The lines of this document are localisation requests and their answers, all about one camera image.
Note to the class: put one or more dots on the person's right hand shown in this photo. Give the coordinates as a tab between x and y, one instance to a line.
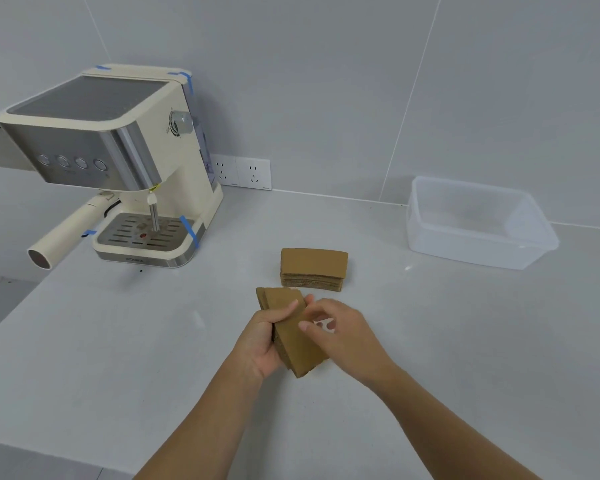
355	344

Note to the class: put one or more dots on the person's left hand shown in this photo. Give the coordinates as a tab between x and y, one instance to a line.
255	344

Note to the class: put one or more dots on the stack of brown cup sleeves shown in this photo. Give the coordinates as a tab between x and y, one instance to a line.
312	262

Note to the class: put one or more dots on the clear plastic container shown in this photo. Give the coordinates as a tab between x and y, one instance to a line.
480	249

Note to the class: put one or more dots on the person's left forearm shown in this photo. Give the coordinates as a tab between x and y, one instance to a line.
200	434

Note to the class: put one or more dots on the person's right forearm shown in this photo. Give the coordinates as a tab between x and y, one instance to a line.
455	434

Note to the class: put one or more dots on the cream espresso machine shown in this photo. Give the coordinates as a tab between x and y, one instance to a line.
180	184

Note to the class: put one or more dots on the white wall socket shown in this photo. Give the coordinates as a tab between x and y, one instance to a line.
252	173
225	170

